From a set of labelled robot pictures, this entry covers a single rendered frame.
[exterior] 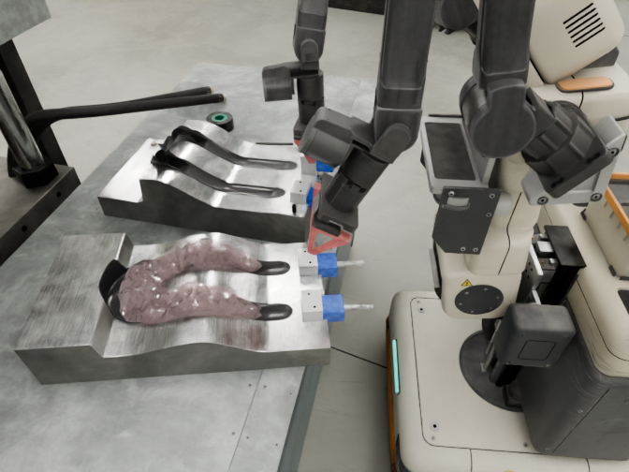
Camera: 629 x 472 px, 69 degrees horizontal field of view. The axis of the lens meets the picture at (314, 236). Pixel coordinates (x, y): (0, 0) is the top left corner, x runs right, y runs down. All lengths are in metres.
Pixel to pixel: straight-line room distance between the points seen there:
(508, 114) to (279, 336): 0.50
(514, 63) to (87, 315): 0.73
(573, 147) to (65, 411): 0.86
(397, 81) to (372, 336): 1.39
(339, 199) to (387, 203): 1.75
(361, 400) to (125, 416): 1.03
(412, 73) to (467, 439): 1.06
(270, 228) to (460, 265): 0.42
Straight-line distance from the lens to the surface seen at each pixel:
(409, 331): 1.56
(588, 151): 0.70
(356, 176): 0.67
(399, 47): 0.59
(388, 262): 2.13
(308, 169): 1.09
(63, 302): 0.91
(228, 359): 0.83
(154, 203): 1.11
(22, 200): 1.40
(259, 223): 1.03
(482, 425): 1.45
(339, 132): 0.64
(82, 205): 1.29
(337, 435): 1.67
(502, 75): 0.61
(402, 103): 0.61
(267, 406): 0.82
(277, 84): 0.98
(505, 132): 0.63
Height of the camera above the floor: 1.54
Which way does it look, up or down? 44 degrees down
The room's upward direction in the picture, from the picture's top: straight up
